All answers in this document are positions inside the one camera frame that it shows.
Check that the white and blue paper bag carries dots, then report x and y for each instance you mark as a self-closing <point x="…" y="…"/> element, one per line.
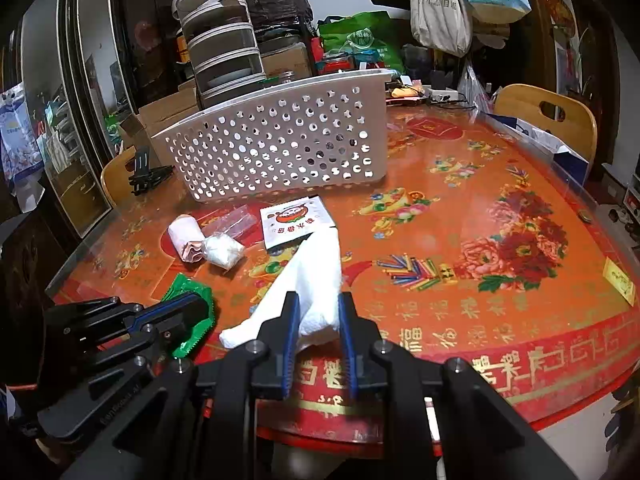
<point x="560" y="152"/>

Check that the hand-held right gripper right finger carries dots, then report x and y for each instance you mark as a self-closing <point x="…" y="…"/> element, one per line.
<point x="347" y="345"/>

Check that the open cardboard box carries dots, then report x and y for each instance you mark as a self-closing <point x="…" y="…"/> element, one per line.
<point x="160" y="115"/>

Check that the clear plastic bag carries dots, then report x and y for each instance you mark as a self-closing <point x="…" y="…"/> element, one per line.
<point x="235" y="220"/>

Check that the white perforated plastic basket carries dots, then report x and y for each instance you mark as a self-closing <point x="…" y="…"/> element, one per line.
<point x="275" y="140"/>

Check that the beige canvas tote bag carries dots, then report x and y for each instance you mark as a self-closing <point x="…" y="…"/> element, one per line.
<point x="437" y="15"/>

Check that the wooden chair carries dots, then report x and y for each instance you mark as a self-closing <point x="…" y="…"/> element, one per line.
<point x="540" y="110"/>
<point x="117" y="177"/>

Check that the blue and white printed bag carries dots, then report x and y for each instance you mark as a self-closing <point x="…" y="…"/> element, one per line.
<point x="17" y="145"/>

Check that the black plastic bag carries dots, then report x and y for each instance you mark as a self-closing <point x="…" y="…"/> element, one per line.
<point x="275" y="0"/>

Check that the dark mirrored wardrobe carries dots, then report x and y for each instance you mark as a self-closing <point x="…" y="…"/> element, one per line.
<point x="115" y="70"/>

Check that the white printed packet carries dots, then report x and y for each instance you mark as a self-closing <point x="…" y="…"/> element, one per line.
<point x="290" y="220"/>

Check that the stacked clear food containers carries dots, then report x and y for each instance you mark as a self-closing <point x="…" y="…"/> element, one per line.
<point x="225" y="45"/>

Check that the white crumpled plastic bag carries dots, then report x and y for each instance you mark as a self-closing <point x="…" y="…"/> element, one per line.
<point x="222" y="251"/>

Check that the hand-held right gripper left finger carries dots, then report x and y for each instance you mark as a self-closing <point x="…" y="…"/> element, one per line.
<point x="293" y="345"/>

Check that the white paper towel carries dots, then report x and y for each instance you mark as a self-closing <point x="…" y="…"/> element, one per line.
<point x="315" y="270"/>

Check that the brown cardboard box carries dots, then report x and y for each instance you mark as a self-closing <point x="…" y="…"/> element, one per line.
<point x="287" y="60"/>

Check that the black folding phone stand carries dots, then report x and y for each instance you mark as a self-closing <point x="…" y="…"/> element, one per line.
<point x="147" y="172"/>

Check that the green snack packet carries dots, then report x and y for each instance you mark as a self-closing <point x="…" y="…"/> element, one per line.
<point x="187" y="287"/>

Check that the green shopping bag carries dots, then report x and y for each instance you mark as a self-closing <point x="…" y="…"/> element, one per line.
<point x="365" y="35"/>

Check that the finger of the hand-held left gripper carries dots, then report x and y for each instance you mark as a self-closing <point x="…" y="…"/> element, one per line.
<point x="170" y="310"/>
<point x="120" y="385"/>

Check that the white power strip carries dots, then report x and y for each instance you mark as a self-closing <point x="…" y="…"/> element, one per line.
<point x="442" y="94"/>

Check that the yellow paper label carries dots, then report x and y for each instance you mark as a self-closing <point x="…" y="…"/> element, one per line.
<point x="618" y="280"/>

